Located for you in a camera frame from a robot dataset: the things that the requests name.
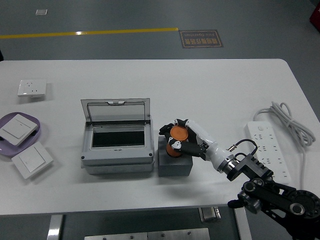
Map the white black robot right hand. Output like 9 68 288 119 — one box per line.
159 118 235 174

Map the orange cylinder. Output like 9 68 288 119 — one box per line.
165 125 190 158

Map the grey box with clear lid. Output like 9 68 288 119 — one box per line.
80 97 155 175

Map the grey cube with round hole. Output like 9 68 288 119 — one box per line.
157 134 194 178

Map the white power strip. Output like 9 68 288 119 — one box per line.
244 120 292 185

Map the white table leg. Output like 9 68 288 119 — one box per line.
233 206 253 240

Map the brown floor sign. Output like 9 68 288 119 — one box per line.
178 29 224 49

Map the red object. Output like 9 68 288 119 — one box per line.
309 4 320 26

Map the purple tray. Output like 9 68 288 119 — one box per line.
0 111 42 158

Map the metal bracket under table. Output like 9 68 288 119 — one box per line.
198 206 222 223

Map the white power cord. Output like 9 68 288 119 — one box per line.
253 101 316 193

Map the grey metal base plate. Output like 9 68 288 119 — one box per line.
84 227 211 240

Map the white wall switch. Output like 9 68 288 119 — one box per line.
0 113 39 147
11 141 54 180

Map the white wall socket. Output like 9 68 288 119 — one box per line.
17 79 48 97

